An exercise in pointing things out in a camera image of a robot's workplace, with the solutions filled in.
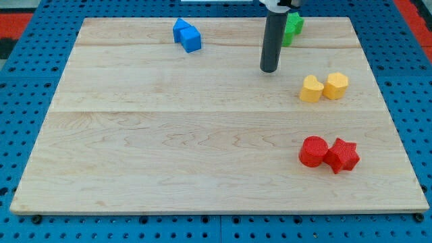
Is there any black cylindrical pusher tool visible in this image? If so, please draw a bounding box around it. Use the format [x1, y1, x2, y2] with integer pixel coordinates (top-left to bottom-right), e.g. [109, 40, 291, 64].
[260, 10, 288, 73]

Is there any yellow hexagon block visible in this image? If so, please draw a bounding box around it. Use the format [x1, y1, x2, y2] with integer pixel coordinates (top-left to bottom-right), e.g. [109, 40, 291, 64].
[323, 72, 349, 100]

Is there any blue cube block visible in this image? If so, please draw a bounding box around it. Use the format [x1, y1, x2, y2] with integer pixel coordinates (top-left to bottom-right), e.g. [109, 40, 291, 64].
[180, 26, 202, 53]

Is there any green star block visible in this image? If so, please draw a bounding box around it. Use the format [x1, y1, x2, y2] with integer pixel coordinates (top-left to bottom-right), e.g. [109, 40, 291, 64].
[286, 12, 304, 35]

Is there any red cylinder block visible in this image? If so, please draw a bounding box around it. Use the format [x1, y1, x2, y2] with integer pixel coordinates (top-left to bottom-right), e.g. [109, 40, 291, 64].
[298, 136, 329, 167]

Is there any light wooden board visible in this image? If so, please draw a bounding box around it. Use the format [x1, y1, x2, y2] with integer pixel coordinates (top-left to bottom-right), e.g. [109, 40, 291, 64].
[10, 17, 429, 215]

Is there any red star block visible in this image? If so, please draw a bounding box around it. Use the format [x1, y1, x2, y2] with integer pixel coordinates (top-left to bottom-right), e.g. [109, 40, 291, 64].
[323, 138, 360, 174]

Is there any yellow heart block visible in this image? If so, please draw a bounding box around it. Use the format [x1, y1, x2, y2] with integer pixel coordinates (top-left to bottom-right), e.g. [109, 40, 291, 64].
[299, 75, 324, 103]

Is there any blue triangle block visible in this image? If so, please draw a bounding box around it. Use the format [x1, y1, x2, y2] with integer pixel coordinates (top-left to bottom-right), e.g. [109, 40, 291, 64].
[172, 18, 191, 43]

